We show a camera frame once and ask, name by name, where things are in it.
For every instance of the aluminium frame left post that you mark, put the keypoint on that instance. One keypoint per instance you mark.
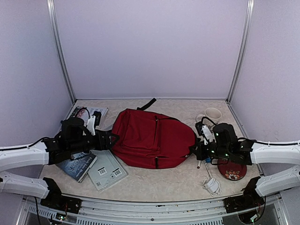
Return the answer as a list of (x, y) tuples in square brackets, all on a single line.
[(59, 49)]

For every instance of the red floral plate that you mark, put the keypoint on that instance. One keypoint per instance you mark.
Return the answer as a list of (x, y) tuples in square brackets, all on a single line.
[(230, 170)]

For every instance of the red student backpack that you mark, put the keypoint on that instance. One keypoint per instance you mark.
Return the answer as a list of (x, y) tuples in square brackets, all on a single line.
[(151, 140)]

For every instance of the white charger with cable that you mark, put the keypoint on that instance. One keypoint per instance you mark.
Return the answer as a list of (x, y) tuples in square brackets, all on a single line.
[(212, 186)]

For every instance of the grey barcode book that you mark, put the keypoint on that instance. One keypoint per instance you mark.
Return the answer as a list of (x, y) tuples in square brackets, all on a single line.
[(106, 171)]

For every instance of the dark blue heights book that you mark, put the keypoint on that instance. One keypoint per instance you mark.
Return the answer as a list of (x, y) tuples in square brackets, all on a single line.
[(78, 166)]

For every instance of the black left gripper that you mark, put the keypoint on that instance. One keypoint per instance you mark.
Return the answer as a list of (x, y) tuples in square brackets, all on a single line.
[(106, 146)]

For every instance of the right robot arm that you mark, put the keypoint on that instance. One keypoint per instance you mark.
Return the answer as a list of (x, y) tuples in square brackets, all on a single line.
[(221, 143)]

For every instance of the aluminium front rail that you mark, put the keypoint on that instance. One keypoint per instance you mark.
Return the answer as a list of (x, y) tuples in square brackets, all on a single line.
[(94, 211)]

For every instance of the aluminium frame right post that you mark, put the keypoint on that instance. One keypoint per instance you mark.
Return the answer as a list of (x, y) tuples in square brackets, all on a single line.
[(242, 50)]

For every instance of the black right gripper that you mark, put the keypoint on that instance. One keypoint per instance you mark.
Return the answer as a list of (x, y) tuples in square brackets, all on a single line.
[(200, 153)]

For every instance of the white floral mug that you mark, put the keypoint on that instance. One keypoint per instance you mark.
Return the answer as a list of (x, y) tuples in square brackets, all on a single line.
[(212, 113)]

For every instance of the white marker pen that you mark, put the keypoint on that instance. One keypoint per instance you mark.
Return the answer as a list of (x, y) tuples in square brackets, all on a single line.
[(208, 170)]

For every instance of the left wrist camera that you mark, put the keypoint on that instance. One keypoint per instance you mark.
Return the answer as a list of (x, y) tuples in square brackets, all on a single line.
[(97, 117)]

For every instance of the aluminium frame post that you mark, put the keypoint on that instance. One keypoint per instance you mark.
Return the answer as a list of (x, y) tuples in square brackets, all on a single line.
[(242, 50), (59, 49)]

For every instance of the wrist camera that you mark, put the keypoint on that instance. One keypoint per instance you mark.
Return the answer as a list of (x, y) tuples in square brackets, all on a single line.
[(205, 132), (97, 117)]

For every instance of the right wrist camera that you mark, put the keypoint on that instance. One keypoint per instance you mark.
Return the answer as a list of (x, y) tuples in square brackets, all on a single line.
[(205, 132)]

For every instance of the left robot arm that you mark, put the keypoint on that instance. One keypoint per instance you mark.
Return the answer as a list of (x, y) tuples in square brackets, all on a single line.
[(74, 137)]

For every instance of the rose cover white book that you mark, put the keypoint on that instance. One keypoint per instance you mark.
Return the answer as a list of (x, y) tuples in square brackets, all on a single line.
[(84, 112)]

